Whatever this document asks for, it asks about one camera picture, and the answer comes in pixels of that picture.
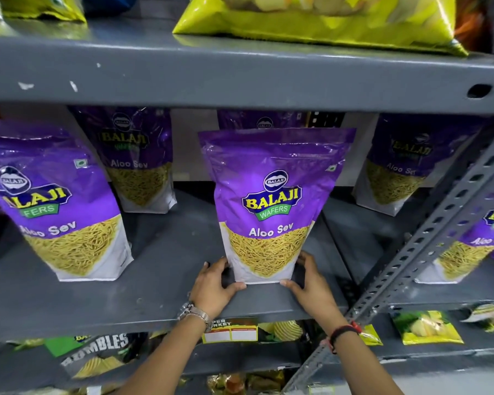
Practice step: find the person's right hand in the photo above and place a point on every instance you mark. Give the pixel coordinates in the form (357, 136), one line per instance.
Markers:
(317, 294)

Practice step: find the person's left hand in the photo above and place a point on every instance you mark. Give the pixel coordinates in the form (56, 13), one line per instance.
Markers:
(208, 290)

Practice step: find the person's left thumb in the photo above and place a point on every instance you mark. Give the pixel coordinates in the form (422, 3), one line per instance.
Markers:
(232, 287)

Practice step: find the person's right thumb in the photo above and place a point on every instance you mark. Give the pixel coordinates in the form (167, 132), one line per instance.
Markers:
(291, 285)

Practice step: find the purple snack packet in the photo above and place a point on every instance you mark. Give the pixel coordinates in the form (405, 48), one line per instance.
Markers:
(45, 201)
(407, 160)
(134, 160)
(477, 246)
(251, 119)
(271, 189)

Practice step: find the person's left forearm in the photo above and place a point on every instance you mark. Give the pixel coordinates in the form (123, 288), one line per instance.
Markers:
(164, 357)

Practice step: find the person's right forearm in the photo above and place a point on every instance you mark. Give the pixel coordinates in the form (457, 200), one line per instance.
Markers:
(364, 362)

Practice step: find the yellow shelf price label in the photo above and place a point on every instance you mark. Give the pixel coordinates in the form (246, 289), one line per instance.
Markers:
(230, 331)

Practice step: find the silver metal wristwatch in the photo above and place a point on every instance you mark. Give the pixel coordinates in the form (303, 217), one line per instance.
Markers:
(195, 313)

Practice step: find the yellow wavy chips packet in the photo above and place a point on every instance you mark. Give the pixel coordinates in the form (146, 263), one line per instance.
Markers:
(284, 331)

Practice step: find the red and black wrist thread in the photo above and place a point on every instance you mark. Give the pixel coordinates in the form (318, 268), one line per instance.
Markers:
(342, 332)

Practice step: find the small yellow packet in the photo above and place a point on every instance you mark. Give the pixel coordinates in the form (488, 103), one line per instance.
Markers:
(370, 336)

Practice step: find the orange-yellow snack packet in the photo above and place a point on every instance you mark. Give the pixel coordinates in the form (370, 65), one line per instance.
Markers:
(243, 384)

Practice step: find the yellow-green chips packet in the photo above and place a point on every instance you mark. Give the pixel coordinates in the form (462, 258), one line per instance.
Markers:
(490, 316)
(426, 328)

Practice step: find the black and green chips packet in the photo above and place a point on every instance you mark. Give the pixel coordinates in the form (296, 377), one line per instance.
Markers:
(94, 353)

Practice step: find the grey metal shelf rack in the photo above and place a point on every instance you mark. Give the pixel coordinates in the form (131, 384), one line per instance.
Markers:
(189, 73)

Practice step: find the large yellow-green chips bag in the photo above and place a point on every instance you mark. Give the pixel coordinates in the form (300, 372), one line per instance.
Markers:
(333, 20)

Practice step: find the blue snack packet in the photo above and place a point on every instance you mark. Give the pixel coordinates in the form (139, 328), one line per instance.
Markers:
(109, 4)

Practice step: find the orange snack packet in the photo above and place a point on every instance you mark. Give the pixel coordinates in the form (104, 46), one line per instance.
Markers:
(469, 16)

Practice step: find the yellow snack packet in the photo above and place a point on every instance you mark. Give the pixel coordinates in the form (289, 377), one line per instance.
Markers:
(41, 6)

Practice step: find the grey slotted angle post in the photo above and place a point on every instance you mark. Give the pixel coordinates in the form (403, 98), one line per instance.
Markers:
(428, 238)

